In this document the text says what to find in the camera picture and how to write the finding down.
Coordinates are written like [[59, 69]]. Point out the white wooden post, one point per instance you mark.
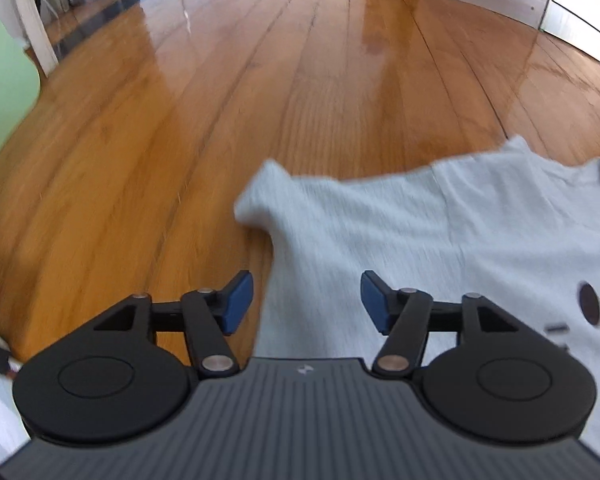
[[30, 15]]

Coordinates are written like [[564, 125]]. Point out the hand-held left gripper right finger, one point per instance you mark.
[[375, 302]]

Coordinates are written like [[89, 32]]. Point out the green panel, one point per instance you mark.
[[0, 85]]

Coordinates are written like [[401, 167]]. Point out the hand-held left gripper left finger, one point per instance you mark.
[[237, 302]]

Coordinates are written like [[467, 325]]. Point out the light grey printed t-shirt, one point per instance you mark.
[[405, 220]]

